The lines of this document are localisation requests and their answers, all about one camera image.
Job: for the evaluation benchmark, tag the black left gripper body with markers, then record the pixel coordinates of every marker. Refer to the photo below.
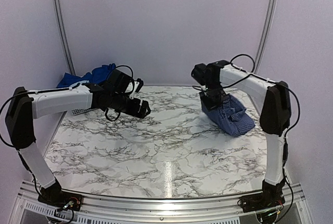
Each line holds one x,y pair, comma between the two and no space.
130,109

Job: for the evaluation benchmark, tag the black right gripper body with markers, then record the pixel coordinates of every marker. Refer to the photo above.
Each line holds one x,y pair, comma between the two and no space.
215,97

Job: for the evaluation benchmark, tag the blue checked shirt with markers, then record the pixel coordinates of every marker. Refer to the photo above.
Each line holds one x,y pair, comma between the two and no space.
230,117

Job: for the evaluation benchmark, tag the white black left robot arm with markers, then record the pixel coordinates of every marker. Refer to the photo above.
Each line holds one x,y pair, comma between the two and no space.
29,112

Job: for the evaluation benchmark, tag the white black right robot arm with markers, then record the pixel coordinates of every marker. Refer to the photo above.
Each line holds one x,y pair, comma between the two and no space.
274,101

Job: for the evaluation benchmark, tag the white plastic laundry basket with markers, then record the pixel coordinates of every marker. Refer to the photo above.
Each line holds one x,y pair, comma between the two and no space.
76,112

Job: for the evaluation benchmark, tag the royal blue garment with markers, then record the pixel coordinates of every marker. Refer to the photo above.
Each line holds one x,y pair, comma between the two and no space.
96,76

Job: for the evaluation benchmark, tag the left aluminium corner post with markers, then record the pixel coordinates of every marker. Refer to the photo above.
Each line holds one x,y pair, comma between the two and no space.
63,37

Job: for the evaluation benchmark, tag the aluminium corner post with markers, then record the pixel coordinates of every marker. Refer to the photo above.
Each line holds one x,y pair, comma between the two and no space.
268,21
63,37

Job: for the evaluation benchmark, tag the right aluminium corner post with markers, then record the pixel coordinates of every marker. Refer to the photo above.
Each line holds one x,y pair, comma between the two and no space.
268,21

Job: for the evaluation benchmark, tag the aluminium front frame rail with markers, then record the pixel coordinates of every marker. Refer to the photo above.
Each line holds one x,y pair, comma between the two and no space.
113,209

